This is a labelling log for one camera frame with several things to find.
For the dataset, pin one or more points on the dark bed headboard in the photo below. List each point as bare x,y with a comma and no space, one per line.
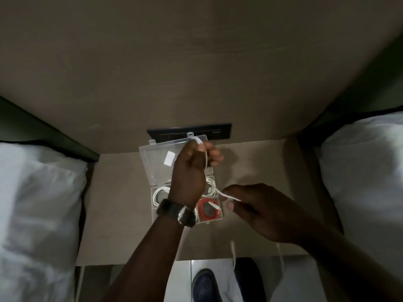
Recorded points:
37,132
355,97

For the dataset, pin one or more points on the black wall socket panel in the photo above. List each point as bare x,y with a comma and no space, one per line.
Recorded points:
217,132

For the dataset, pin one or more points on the person's right forearm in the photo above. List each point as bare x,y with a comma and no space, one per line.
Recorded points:
352,267

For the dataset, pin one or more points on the person's right hand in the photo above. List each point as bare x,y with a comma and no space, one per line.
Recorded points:
270,216

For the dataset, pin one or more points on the clear plastic organizer box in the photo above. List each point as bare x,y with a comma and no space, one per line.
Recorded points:
157,163

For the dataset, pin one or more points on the person's left fingers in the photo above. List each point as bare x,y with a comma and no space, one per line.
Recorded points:
214,157

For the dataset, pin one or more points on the person's left forearm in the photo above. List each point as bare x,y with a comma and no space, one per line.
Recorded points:
151,261

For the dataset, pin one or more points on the dark blue shoe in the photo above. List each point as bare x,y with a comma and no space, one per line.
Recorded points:
250,279
206,287

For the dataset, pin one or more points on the person's right thumb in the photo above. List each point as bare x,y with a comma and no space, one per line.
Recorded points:
236,206

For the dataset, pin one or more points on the black wristwatch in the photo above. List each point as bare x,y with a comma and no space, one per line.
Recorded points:
176,212

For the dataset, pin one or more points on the white pillow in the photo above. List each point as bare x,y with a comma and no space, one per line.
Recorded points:
368,179
37,216

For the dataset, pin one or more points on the person's left hand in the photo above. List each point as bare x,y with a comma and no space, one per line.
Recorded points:
187,176

